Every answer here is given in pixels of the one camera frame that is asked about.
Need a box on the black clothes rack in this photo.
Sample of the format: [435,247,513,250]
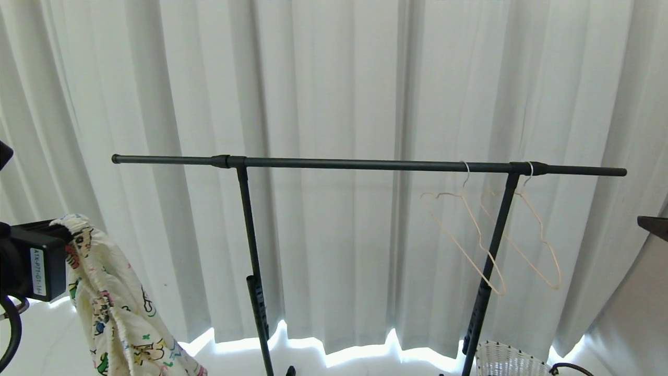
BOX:
[111,154,627,376]

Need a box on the cream printed garment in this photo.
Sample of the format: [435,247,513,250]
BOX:
[51,214,208,376]

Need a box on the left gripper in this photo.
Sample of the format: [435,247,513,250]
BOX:
[0,219,74,302]

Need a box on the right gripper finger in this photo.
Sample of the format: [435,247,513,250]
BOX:
[638,216,668,242]

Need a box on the white laundry basket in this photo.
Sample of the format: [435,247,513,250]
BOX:
[475,340,595,376]

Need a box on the pink clothes hanger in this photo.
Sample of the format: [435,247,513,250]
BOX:
[480,161,562,290]
[420,161,507,296]

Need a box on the white curtain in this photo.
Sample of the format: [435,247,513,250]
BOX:
[0,0,668,366]

